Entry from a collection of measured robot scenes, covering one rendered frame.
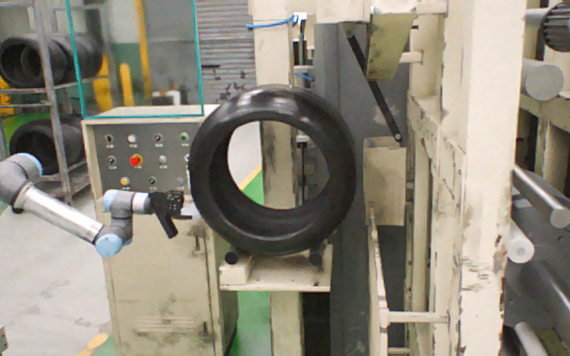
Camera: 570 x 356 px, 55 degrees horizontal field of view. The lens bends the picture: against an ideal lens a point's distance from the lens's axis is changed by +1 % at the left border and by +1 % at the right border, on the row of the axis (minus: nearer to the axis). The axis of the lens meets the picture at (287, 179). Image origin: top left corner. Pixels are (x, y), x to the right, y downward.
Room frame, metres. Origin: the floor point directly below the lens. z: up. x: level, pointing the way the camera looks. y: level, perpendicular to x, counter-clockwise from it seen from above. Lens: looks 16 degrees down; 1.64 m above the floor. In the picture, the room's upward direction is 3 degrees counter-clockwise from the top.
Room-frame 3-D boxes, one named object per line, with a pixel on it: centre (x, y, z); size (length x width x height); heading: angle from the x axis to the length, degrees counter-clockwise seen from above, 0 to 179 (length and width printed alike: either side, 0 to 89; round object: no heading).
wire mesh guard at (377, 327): (1.57, -0.26, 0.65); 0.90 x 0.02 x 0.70; 173
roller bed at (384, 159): (2.01, -0.37, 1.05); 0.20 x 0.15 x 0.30; 173
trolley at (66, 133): (5.53, 2.24, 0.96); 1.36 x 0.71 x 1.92; 168
